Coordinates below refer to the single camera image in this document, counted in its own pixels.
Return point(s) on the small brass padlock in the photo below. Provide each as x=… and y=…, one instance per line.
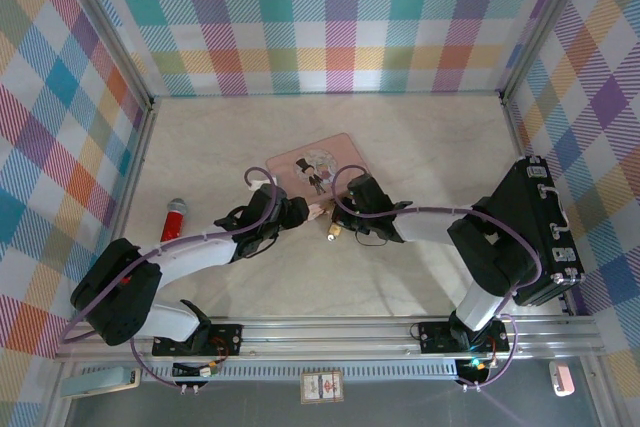
x=333, y=233

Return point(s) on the pink tin box with couple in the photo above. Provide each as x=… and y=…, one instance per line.
x=345, y=152

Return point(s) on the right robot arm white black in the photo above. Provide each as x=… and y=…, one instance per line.
x=430, y=224

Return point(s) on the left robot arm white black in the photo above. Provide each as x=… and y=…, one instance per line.
x=190, y=257

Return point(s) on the red toy microphone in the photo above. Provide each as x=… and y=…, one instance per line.
x=175, y=222

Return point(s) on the playing card box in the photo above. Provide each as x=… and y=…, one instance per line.
x=322, y=387

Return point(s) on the black briefcase with metal fittings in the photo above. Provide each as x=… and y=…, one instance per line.
x=540, y=197

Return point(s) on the pink and white device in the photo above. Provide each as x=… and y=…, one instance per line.
x=562, y=379

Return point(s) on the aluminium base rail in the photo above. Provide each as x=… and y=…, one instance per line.
x=325, y=339

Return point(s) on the aluminium back rail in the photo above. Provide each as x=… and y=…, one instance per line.
x=400, y=94

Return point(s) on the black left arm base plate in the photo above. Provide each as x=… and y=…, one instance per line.
x=227, y=337

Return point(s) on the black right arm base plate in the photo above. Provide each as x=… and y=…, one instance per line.
x=435, y=337

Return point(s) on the aluminium side rail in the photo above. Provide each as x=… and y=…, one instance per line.
x=511, y=127
x=139, y=147

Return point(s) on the aluminium frame post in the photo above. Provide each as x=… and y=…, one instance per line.
x=105, y=22
x=525, y=59

